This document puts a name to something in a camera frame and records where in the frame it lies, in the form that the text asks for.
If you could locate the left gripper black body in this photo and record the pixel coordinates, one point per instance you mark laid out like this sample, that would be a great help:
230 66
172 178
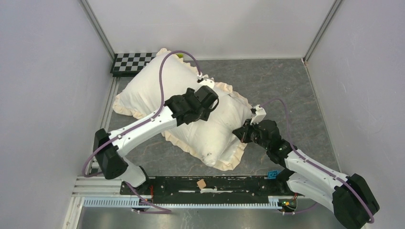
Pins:
204 115

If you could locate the white pillow insert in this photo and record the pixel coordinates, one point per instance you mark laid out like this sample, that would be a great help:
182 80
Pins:
212 141

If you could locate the small tan cube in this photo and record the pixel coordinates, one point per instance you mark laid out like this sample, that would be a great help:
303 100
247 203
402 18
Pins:
201 184

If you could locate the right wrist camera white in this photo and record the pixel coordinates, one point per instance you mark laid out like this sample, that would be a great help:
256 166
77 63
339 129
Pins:
258 113

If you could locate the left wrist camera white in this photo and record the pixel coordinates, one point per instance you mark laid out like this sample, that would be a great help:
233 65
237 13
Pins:
205 81

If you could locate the grey pillowcase with cream ruffle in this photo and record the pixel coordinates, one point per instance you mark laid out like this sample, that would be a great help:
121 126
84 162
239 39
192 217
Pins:
142 96

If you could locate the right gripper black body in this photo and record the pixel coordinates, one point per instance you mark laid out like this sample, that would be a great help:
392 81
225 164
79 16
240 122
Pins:
256 138

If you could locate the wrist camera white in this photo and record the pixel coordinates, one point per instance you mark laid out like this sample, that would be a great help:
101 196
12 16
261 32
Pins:
258 113
205 81

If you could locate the light blue cable duct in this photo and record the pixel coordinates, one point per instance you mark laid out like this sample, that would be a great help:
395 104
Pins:
135 202

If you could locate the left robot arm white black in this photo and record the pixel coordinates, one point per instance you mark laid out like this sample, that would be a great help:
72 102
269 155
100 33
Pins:
111 148

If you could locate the blue toy brick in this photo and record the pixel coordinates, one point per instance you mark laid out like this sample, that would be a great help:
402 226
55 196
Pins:
273 174

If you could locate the black white checkerboard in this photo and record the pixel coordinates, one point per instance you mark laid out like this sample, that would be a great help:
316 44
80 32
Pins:
130 64

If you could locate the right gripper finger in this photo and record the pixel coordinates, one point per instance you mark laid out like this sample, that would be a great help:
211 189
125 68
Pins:
246 126
242 134

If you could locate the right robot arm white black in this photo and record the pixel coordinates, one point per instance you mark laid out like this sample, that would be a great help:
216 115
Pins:
349 198

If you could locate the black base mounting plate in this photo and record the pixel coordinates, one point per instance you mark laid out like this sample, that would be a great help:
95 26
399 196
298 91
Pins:
219 190

